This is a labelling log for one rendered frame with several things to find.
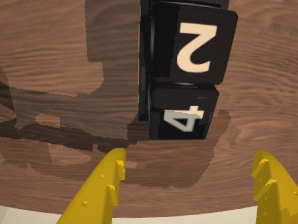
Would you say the black number cube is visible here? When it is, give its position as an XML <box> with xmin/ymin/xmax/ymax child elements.
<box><xmin>150</xmin><ymin>1</ymin><xmax>238</xmax><ymax>85</ymax></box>
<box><xmin>148</xmin><ymin>66</ymin><xmax>219</xmax><ymax>140</ymax></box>

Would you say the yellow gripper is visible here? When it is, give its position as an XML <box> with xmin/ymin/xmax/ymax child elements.
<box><xmin>56</xmin><ymin>148</ymin><xmax>298</xmax><ymax>224</ymax></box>

